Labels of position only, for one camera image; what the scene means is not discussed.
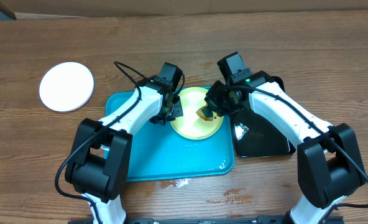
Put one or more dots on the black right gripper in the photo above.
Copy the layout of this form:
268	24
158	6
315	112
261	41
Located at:
213	101

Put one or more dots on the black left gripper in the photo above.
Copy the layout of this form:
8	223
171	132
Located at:
177	112

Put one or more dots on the yellow green sponge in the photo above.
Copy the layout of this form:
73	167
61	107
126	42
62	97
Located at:
205	113

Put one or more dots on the yellow plate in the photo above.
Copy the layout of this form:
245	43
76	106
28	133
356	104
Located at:
190	125

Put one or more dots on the white plate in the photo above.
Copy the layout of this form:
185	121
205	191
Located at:
68	71
66	95

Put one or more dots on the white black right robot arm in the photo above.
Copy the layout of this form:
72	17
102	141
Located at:
329	161

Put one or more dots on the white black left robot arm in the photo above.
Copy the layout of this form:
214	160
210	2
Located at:
98	164

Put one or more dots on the teal plastic tray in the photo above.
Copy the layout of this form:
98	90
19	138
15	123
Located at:
159	152

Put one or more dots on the black plastic tray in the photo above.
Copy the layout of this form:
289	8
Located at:
254	136

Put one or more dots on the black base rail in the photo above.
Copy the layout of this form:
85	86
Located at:
259	220

